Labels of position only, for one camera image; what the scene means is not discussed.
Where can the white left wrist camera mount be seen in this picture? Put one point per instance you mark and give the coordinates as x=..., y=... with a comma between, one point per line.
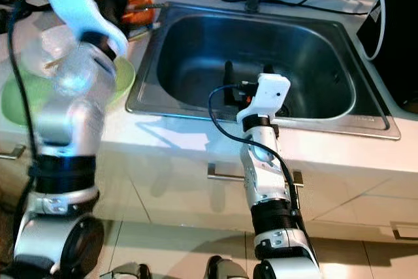
x=78, y=4

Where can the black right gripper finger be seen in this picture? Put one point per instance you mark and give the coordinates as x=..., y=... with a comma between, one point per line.
x=228, y=73
x=267, y=70

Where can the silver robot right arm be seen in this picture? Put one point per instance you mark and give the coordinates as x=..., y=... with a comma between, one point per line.
x=264, y=168

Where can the white bowl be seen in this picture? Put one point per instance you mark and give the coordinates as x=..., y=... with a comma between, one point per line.
x=59, y=44

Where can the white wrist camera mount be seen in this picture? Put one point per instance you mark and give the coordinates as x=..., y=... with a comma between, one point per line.
x=78, y=4
x=271, y=93

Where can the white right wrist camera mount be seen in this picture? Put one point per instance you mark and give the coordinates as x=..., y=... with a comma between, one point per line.
x=271, y=93

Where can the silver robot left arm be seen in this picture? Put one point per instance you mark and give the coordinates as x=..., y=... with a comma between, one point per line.
x=68, y=115

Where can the black box appliance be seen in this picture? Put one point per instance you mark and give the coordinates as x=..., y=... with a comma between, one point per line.
x=398, y=37

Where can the orange plate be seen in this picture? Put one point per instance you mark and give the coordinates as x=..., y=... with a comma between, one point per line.
x=142, y=1

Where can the stainless steel sink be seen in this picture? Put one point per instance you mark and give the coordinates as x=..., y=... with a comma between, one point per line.
x=189, y=50

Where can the white kitchen cabinet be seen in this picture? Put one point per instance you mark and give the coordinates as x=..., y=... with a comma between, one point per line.
x=170, y=194

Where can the green plate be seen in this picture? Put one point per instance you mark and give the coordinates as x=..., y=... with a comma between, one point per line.
x=16, y=102

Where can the grey black robot right leg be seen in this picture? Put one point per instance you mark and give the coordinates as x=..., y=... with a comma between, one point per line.
x=225, y=269

